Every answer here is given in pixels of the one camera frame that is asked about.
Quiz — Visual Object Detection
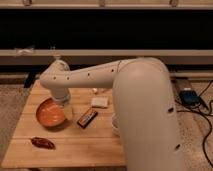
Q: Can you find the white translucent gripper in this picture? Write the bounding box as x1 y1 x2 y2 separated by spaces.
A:
54 96 73 121

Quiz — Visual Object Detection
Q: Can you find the black cable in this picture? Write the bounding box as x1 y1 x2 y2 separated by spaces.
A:
170 79 213 168

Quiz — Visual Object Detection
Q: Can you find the blue power box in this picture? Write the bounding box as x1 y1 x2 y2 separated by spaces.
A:
179 89 200 106

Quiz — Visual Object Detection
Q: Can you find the white ceramic cup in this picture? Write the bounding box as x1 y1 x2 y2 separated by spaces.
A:
111 114 120 136

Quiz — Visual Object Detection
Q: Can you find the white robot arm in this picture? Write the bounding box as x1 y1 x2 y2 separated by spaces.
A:
40 58 186 171

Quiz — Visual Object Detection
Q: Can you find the white sponge block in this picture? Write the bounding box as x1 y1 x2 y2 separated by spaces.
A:
91 97 108 108

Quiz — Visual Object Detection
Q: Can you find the orange bowl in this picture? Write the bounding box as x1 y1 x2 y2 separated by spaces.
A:
36 98 65 127

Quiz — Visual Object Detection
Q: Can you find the black orange eraser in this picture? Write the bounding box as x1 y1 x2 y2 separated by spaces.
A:
77 108 98 129

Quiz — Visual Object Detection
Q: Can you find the white small bottle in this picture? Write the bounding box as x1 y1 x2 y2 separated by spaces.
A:
92 88 109 94

